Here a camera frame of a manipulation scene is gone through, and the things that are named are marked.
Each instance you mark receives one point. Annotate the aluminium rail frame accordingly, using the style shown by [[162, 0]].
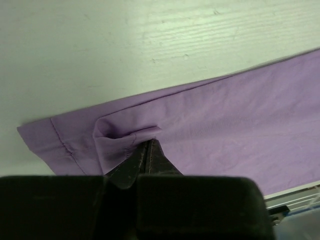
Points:
[[293, 201]]

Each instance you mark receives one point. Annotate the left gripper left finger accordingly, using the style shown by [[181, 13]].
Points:
[[72, 207]]

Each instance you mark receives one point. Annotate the purple trousers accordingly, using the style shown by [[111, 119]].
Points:
[[262, 124]]

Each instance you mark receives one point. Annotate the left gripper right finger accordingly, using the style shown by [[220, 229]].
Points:
[[171, 206]]

